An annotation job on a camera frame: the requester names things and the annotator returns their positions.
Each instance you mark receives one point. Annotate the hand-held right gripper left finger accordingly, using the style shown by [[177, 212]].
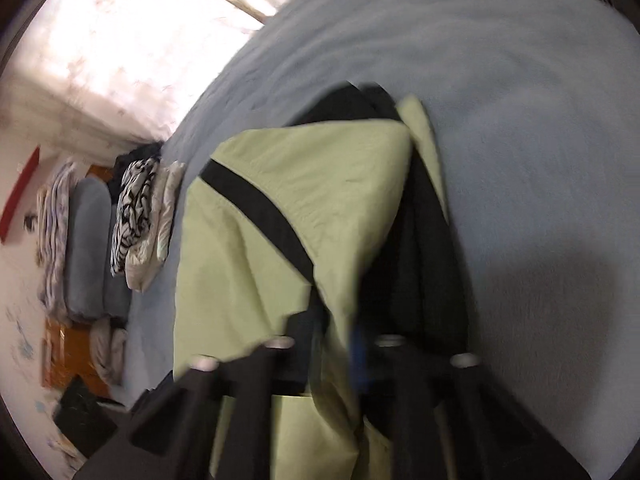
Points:
[[295, 360]]

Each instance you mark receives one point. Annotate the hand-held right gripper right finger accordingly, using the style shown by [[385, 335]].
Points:
[[359, 360]]

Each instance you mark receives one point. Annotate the green and black hooded jacket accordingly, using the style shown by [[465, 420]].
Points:
[[310, 185]]

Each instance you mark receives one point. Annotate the white folded cloth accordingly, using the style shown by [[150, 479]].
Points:
[[160, 230]]

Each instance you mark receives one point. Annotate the beige crumpled cloth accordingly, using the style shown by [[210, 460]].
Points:
[[107, 350]]

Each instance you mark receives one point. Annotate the black and white patterned garment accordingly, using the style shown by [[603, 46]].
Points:
[[132, 215]]

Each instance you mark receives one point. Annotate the orange wooden headboard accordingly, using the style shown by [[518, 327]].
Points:
[[70, 355]]

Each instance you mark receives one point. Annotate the grey-blue folded blanket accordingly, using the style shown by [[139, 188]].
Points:
[[90, 250]]

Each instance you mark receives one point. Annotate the purple floral folded blanket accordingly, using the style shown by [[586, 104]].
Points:
[[52, 240]]

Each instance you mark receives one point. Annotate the white sheer curtain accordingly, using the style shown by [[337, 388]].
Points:
[[125, 35]]

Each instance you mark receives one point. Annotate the red wall trim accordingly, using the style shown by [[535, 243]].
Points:
[[20, 195]]

